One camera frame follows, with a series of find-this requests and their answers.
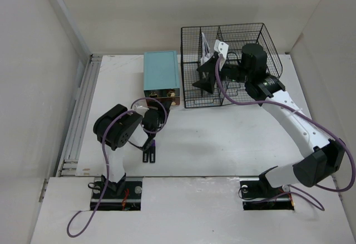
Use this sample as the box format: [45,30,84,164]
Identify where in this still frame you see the aluminium rail frame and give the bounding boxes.
[38,53,103,202]

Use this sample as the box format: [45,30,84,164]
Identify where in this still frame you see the white paper sheets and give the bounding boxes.
[200,32,214,65]

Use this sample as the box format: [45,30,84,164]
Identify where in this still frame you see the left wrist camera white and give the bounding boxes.
[131,102,149,116]

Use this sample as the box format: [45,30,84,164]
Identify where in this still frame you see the yellow cap black highlighter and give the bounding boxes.
[142,151,150,163]

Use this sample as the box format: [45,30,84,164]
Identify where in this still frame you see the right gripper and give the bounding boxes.
[192,56,252,94]

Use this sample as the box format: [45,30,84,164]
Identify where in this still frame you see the teal drawer box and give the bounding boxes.
[144,51,180,106]

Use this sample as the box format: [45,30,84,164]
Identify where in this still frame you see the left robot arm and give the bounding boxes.
[93,97,172,198]

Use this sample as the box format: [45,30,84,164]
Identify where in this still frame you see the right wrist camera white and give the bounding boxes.
[214,39,229,71]

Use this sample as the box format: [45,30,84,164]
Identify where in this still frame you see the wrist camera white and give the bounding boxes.
[131,102,149,116]
[214,39,229,71]

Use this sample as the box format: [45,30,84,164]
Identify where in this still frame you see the purple cap black highlighter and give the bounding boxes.
[149,140,156,163]

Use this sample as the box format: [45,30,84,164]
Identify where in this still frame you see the black wire mesh organizer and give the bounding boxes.
[180,23,283,108]

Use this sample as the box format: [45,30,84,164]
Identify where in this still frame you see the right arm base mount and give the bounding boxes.
[238,177,294,211]

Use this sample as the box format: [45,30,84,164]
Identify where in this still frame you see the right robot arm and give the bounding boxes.
[193,40,350,197]

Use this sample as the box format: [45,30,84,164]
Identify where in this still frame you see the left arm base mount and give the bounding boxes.
[88,177,143,211]

